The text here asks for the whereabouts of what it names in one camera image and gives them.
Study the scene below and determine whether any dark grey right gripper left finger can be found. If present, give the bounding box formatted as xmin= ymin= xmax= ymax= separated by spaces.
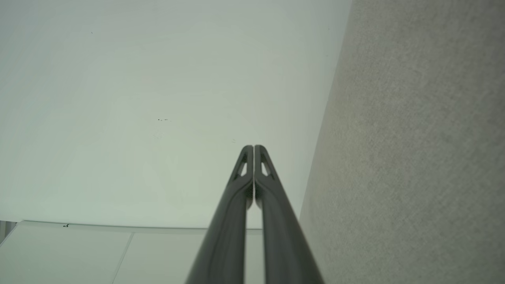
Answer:
xmin=185 ymin=145 xmax=254 ymax=284

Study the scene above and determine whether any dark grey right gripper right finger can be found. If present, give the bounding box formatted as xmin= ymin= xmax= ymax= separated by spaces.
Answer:
xmin=254 ymin=145 xmax=325 ymax=284

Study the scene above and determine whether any grey fabric sofa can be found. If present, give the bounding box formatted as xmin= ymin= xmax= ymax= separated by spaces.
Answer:
xmin=299 ymin=0 xmax=505 ymax=284

